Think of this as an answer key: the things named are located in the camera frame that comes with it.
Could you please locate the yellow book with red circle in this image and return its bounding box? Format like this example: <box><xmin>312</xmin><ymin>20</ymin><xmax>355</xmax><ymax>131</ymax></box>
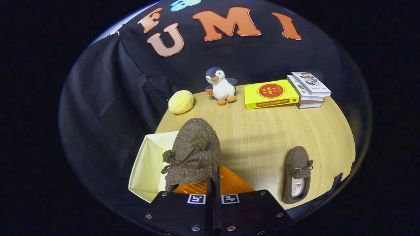
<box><xmin>244</xmin><ymin>80</ymin><xmax>300</xmax><ymax>110</ymax></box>

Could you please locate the brown fuzzy slipper shoe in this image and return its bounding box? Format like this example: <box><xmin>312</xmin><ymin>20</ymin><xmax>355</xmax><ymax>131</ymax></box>
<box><xmin>282</xmin><ymin>146</ymin><xmax>314</xmax><ymax>205</ymax></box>
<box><xmin>161</xmin><ymin>118</ymin><xmax>222</xmax><ymax>192</ymax></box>

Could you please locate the white floral print book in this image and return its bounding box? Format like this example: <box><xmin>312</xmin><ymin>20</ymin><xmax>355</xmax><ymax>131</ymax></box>
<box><xmin>291</xmin><ymin>72</ymin><xmax>331</xmax><ymax>96</ymax></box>

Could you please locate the pale pink book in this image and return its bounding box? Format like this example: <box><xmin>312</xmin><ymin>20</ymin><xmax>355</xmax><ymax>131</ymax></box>
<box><xmin>297</xmin><ymin>100</ymin><xmax>324</xmax><ymax>109</ymax></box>

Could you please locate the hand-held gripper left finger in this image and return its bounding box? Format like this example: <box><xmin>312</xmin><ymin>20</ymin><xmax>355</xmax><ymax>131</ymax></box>
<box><xmin>138</xmin><ymin>177</ymin><xmax>213</xmax><ymax>236</ymax></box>

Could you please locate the cream fabric storage box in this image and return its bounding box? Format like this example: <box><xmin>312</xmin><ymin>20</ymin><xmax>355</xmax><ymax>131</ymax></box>
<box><xmin>129</xmin><ymin>131</ymin><xmax>179</xmax><ymax>203</ymax></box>

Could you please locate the white illustrated book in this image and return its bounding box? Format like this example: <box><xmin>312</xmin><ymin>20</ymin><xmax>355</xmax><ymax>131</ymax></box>
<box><xmin>287</xmin><ymin>75</ymin><xmax>324</xmax><ymax>101</ymax></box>

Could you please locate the plush penguin toy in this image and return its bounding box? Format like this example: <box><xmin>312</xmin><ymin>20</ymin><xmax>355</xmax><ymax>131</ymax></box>
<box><xmin>204</xmin><ymin>67</ymin><xmax>238</xmax><ymax>106</ymax></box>

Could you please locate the black backdrop cloth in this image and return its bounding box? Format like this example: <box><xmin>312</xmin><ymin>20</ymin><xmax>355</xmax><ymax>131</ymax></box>
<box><xmin>58</xmin><ymin>0</ymin><xmax>373</xmax><ymax>226</ymax></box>

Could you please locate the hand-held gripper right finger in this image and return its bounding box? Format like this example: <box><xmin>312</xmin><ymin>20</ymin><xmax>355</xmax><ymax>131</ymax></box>
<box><xmin>214</xmin><ymin>165</ymin><xmax>292</xmax><ymax>236</ymax></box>

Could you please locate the yellow round plush ball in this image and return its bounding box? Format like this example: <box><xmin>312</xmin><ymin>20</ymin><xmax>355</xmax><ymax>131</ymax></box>
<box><xmin>168</xmin><ymin>90</ymin><xmax>195</xmax><ymax>114</ymax></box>

